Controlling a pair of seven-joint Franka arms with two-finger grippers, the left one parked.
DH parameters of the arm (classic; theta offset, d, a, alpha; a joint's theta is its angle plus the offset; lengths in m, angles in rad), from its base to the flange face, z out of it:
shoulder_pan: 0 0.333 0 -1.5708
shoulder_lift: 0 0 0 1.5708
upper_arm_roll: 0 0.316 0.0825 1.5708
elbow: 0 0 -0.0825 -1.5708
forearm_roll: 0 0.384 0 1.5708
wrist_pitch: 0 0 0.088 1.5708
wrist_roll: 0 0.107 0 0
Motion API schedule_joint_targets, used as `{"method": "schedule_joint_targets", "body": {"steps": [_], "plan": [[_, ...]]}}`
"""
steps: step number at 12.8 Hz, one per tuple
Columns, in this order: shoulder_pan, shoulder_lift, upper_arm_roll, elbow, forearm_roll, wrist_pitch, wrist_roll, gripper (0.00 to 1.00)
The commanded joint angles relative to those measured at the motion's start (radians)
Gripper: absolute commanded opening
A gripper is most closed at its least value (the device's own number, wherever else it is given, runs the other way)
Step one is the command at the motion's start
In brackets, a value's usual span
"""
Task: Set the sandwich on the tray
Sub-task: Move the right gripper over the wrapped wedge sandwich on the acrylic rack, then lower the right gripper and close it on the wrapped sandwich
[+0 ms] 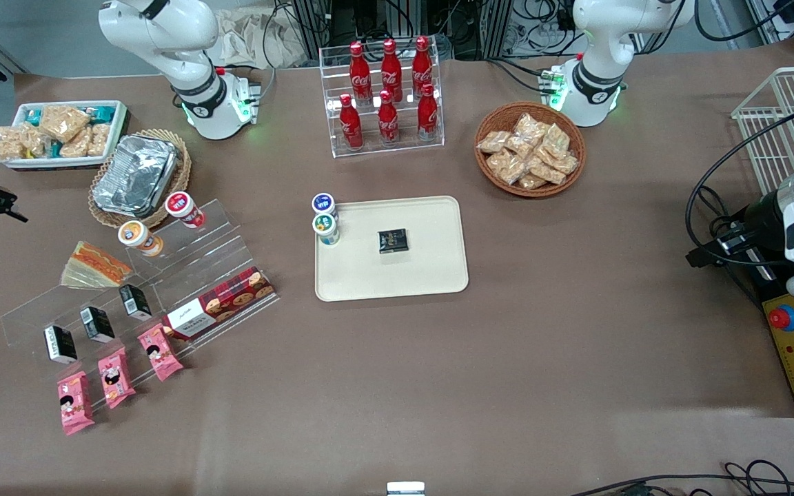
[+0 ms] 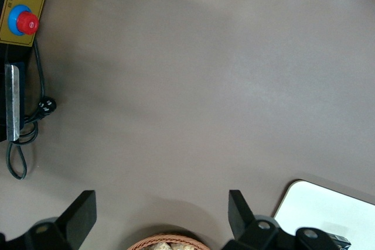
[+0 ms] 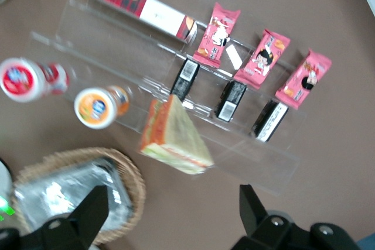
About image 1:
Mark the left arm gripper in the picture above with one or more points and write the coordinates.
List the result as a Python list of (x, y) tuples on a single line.
[(761, 219)]

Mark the triangle sandwich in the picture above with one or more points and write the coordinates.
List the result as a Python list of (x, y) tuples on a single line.
[(97, 267)]

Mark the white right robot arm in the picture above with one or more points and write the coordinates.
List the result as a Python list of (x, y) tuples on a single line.
[(163, 34)]

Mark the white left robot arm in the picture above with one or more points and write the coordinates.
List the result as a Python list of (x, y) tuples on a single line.
[(600, 62)]

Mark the oval wicker tray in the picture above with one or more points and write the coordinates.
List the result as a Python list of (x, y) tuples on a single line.
[(180, 165)]

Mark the beige serving tray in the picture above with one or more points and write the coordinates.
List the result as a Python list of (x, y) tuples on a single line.
[(397, 275)]

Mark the clear rice cracker packet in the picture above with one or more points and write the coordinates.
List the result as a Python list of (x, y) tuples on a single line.
[(76, 146), (11, 141), (37, 141), (98, 138), (63, 120)]

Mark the teal snack packet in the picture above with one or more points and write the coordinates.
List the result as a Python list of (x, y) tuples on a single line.
[(33, 116), (54, 149), (102, 112)]

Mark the small black carton box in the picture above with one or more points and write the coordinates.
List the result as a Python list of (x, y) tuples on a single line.
[(135, 302), (59, 344), (96, 324)]

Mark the orange lid yogurt cup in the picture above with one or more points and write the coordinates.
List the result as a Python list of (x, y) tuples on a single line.
[(138, 238)]

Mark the foil container stack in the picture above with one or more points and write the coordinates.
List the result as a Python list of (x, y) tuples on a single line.
[(135, 176)]

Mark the white plastic bin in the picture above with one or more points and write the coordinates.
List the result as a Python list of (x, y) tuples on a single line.
[(120, 131)]

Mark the pink cartoon snack packet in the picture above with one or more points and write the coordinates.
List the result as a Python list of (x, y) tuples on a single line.
[(116, 377), (74, 403), (159, 353)]

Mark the red lid yogurt cup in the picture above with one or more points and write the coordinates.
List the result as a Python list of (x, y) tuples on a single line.
[(183, 209)]

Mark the clear bagged pastry packet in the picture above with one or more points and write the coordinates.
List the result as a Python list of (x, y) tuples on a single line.
[(557, 140), (529, 127), (493, 142), (506, 167), (566, 164), (532, 182), (547, 171), (521, 147)]

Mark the clear acrylic stepped shelf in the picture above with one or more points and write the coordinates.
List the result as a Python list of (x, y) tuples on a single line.
[(190, 275)]

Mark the brown table cover sheet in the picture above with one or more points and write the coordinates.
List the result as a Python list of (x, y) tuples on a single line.
[(576, 344)]

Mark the red plaid cookie box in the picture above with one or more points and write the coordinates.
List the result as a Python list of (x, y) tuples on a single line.
[(221, 303)]

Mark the round brown wicker basket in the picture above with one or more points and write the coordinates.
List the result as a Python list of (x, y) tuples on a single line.
[(497, 117)]

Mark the beige crumpled cloth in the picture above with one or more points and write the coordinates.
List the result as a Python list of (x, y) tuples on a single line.
[(252, 38)]

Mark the blue lid yogurt cup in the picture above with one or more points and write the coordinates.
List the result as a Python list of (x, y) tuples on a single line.
[(324, 204)]

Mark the green lid yogurt cup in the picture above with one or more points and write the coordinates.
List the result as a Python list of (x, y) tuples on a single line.
[(326, 227)]

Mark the aluminium profile rack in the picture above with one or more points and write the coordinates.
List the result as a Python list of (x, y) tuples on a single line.
[(480, 24)]

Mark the red cola bottle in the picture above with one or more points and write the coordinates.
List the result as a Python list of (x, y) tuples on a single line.
[(391, 65), (427, 116), (422, 63), (388, 120), (351, 127), (360, 69)]

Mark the clear acrylic bottle rack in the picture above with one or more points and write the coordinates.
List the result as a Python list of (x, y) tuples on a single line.
[(404, 148)]

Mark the black square snack packet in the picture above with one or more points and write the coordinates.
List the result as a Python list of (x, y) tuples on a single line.
[(393, 241)]

